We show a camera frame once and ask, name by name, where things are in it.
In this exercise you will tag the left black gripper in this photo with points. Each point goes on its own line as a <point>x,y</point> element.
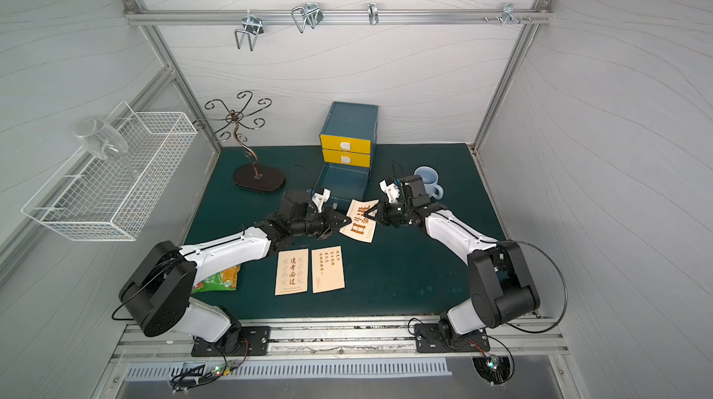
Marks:
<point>324,222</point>

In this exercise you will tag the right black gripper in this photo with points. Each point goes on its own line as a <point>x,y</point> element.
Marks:
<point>390,213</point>

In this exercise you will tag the beige postcard red characters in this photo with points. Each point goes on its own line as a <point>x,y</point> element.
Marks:
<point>361,228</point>

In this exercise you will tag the beige postcard with calligraphy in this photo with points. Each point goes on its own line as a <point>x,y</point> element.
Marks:
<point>292,272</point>

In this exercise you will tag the teal drawer cabinet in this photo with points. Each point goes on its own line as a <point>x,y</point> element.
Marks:
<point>352,120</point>

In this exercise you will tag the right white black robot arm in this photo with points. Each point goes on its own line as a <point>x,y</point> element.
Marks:
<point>500,283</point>

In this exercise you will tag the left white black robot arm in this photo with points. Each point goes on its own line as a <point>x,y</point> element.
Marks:
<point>158,295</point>

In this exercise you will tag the green mat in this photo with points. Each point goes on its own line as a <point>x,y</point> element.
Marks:
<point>401,272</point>

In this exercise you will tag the light blue mug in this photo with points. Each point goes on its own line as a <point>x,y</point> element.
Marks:
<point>430,181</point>

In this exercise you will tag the brown metal jewelry stand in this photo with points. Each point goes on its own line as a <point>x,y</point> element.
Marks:
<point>254,175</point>

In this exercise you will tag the green red snack packet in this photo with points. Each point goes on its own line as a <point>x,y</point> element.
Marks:
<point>225,280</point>

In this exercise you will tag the right controller board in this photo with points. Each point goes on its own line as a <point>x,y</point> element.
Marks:
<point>494,370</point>

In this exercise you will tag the small metal clip hook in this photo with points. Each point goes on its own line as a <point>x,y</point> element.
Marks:
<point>373,14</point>

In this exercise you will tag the white vent strip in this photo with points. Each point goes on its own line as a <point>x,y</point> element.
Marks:
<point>370,369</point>

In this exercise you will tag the metal double hook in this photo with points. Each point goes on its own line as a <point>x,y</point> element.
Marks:
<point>247,36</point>

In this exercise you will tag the clear glass cup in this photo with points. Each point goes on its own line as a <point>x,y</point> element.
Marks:
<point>101,139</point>

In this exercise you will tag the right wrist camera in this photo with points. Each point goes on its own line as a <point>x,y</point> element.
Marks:
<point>408,189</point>

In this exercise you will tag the aluminium front rail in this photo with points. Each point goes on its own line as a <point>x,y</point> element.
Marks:
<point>339,337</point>

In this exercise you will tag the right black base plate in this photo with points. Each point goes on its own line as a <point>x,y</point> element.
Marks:
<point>441,338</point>

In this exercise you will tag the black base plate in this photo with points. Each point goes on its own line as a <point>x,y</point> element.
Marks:
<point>441,338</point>
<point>240,341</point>

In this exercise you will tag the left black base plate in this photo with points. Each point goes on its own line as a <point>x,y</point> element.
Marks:
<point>240,341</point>

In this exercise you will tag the metal wire hook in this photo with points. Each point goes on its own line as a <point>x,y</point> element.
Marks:
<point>307,15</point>

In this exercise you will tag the white wire basket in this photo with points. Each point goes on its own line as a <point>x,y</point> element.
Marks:
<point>89,199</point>

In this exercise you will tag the metal bracket hook right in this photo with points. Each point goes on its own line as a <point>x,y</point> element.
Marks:
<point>507,17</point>

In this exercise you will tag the aluminium crossbar rail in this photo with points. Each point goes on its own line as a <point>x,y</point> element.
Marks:
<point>332,17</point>

